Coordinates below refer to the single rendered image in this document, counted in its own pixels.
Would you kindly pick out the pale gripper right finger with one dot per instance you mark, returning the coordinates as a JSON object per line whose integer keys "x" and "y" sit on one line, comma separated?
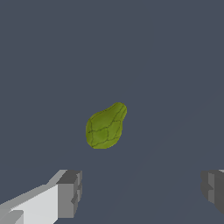
{"x": 215, "y": 186}

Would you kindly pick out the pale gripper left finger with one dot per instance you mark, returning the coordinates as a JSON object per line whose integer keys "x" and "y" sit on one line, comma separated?
{"x": 43, "y": 201}

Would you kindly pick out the green pear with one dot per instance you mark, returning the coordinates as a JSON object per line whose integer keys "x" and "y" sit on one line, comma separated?
{"x": 105, "y": 128}

